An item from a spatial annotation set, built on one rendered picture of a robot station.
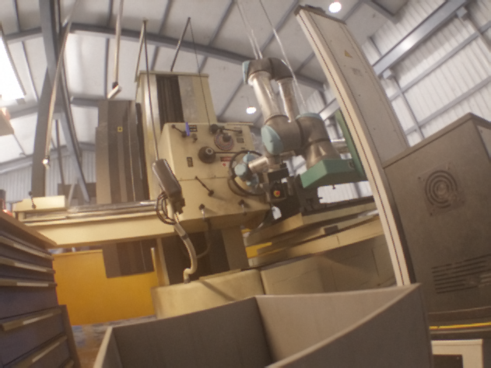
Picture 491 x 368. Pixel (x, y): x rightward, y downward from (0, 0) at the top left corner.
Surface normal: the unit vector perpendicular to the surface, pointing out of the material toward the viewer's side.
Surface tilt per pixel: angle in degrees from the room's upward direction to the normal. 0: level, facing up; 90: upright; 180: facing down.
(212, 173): 90
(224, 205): 90
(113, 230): 90
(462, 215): 90
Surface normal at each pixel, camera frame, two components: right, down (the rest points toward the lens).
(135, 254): 0.41, -0.35
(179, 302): -0.37, -0.18
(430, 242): -0.89, 0.08
